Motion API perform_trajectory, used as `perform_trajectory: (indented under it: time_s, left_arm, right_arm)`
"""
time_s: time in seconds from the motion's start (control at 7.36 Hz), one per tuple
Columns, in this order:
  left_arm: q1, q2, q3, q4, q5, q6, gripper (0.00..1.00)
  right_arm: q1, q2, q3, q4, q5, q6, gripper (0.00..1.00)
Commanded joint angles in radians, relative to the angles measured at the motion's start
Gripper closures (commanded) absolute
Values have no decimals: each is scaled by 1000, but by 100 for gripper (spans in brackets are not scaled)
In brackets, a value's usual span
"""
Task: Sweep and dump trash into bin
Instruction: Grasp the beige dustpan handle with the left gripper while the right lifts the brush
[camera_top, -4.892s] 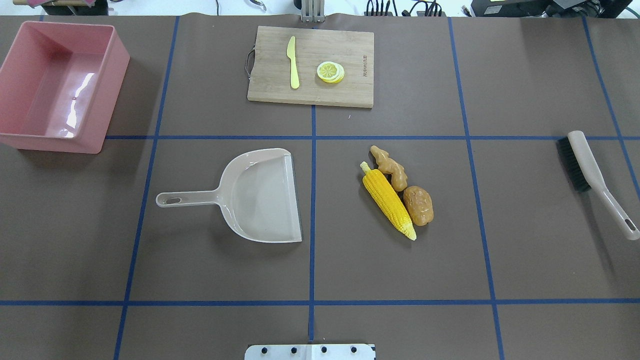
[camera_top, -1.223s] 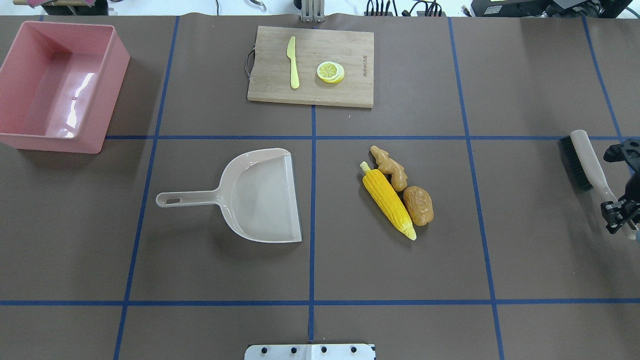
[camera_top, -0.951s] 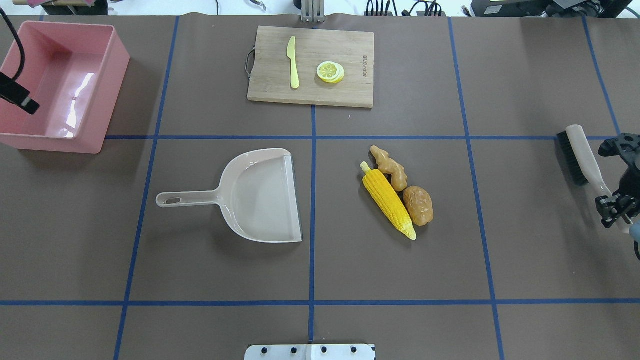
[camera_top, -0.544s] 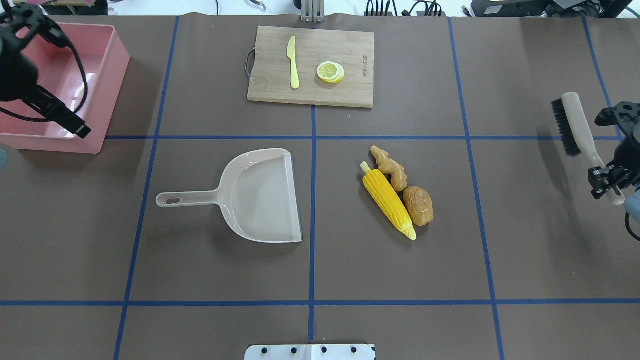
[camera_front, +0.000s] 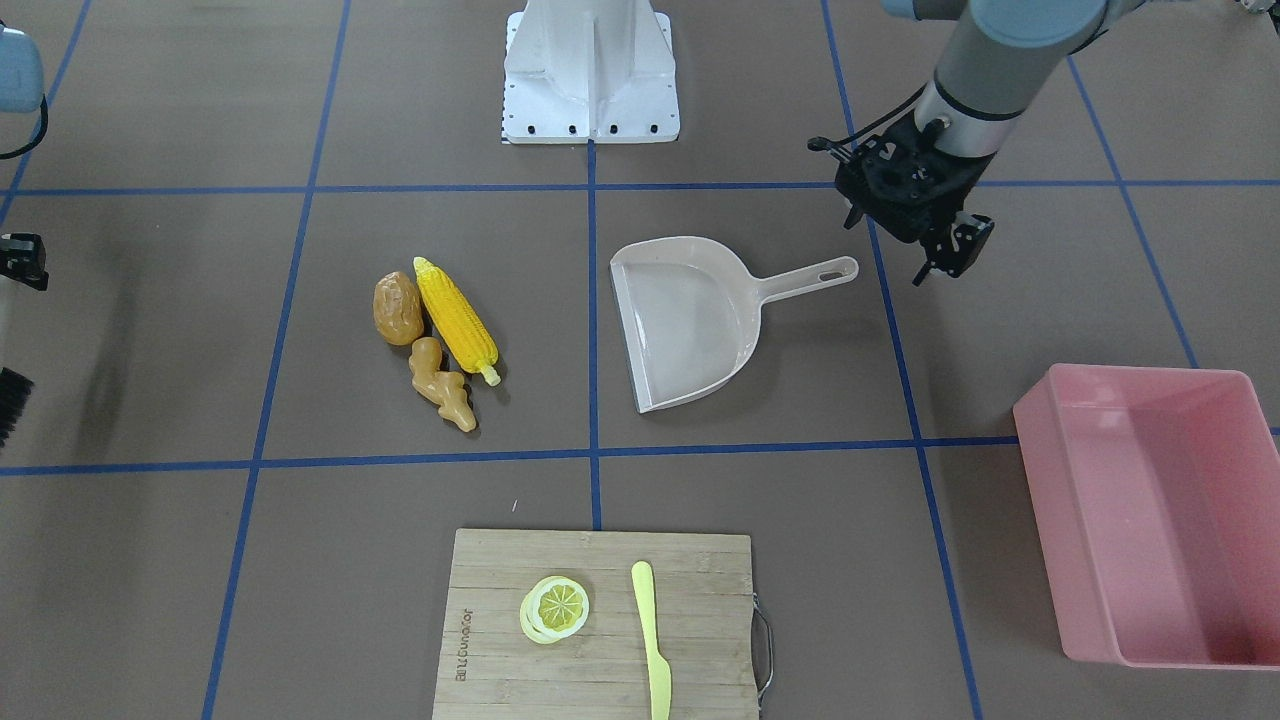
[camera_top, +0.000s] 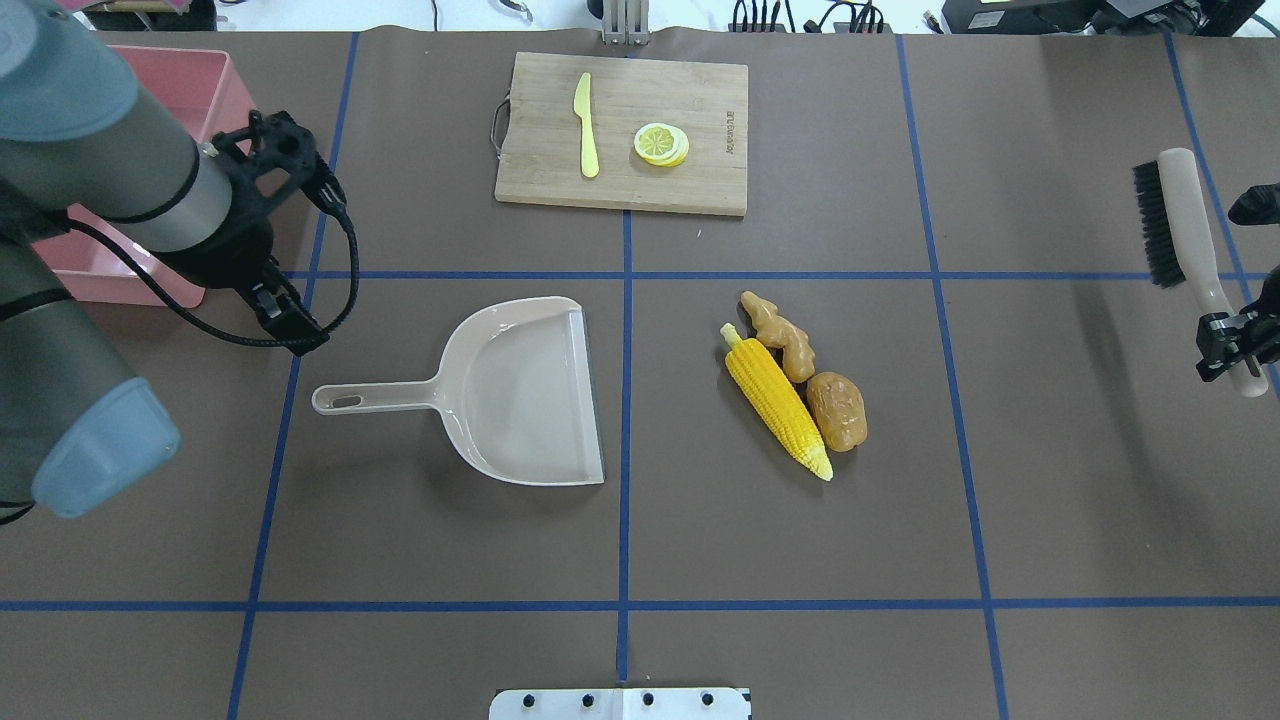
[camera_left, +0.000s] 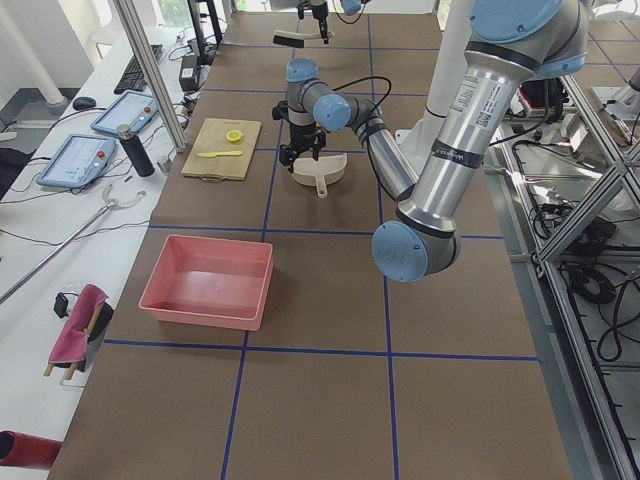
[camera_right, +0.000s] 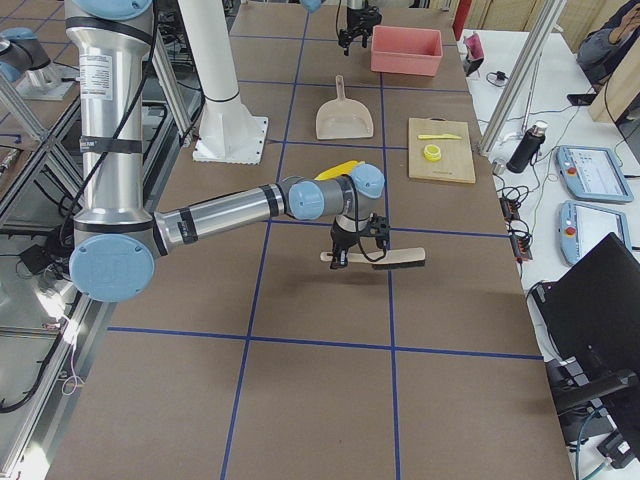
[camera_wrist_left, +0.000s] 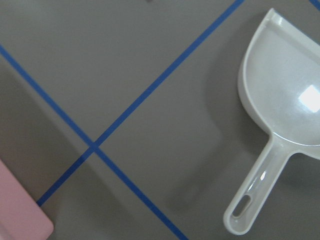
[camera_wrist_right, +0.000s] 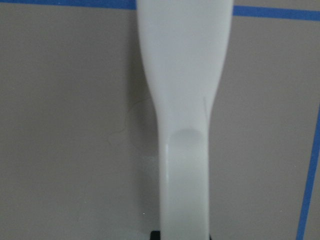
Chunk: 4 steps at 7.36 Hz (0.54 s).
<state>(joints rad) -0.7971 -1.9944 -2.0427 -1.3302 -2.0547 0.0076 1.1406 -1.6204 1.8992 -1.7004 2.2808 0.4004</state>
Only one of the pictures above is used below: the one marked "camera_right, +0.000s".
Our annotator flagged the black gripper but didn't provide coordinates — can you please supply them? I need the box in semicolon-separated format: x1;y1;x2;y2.
337;8;372;56
330;222;370;270

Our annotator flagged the beige hand brush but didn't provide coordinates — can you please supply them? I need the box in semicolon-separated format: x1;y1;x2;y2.
320;247;426;270

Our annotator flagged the beige plastic dustpan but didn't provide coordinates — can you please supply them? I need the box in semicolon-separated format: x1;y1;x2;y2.
315;75;374;140

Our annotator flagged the yellow toy corn cob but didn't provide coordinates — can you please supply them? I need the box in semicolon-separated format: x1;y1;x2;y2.
315;160;362;181

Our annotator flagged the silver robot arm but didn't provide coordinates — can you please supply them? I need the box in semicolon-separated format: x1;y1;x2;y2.
65;1;389;302
335;0;382;56

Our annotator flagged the pink plastic bin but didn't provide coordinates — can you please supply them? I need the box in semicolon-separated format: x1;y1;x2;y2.
370;25;443;77

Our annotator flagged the yellow plastic knife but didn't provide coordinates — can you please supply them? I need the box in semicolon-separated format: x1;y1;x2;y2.
417;133;462;141

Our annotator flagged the pink cloth on stand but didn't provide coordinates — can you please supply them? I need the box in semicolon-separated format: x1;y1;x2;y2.
463;32;484;76

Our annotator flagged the wooden cutting board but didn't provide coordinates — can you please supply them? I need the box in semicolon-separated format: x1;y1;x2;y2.
408;118;476;184

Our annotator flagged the black usb hub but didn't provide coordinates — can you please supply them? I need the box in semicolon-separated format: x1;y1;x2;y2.
499;197;533;262

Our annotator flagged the black water bottle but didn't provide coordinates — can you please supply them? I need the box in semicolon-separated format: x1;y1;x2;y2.
506;120;548;174

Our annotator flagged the black smartphone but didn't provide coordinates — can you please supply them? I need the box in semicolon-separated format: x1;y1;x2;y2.
566;93;597;106

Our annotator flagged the seated person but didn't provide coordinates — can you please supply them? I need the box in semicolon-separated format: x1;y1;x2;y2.
576;1;639;92

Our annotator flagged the lower blue teach pendant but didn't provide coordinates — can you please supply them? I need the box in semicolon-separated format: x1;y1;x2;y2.
559;200;632;265

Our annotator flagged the blue teach pendant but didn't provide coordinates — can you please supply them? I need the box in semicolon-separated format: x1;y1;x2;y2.
559;200;632;265
555;145;634;204

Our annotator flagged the black monitor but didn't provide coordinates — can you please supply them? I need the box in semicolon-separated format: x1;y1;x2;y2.
531;233;639;374

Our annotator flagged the upper blue teach pendant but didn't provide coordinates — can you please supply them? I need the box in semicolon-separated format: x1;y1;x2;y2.
555;145;634;204

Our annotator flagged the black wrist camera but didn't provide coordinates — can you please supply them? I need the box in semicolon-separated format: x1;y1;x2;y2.
366;6;382;25
368;213;390;250

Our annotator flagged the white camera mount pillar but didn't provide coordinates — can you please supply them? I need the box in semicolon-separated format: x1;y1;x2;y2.
179;0;268;165

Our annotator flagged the aluminium frame post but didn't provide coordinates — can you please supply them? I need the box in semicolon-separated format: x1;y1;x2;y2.
478;0;567;156

